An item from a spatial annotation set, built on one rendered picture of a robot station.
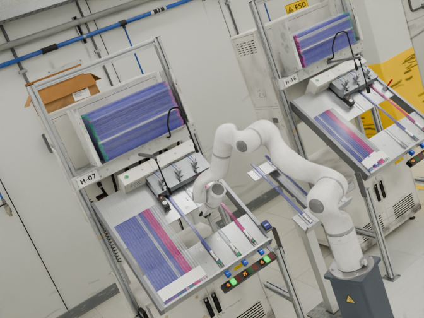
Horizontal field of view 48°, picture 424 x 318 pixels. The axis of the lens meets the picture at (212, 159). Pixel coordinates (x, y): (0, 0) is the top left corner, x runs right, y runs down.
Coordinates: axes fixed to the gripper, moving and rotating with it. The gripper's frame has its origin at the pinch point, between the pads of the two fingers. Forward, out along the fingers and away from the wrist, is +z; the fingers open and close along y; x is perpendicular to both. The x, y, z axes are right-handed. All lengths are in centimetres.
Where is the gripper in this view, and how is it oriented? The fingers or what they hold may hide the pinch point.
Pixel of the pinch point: (206, 214)
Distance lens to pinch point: 260.4
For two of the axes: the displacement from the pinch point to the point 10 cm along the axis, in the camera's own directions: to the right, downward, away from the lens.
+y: -8.1, 4.2, -4.0
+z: -1.8, 4.8, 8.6
